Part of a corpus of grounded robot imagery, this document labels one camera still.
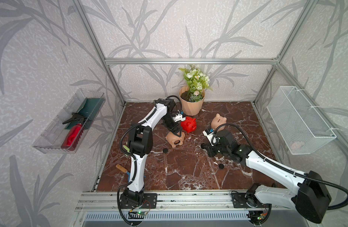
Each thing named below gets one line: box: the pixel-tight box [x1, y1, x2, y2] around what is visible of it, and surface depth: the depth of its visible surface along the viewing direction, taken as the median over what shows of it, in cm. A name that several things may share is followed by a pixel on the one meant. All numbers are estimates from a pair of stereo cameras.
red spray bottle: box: [60, 112, 87, 151], surface depth 61 cm
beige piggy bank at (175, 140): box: [165, 130, 185, 149], surface depth 91 cm
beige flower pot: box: [178, 85, 206, 116], surface depth 104 cm
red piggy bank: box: [180, 116, 197, 133], surface depth 98 cm
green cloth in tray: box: [64, 97, 106, 131], surface depth 70 cm
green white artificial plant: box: [178, 64, 214, 103], surface depth 98 cm
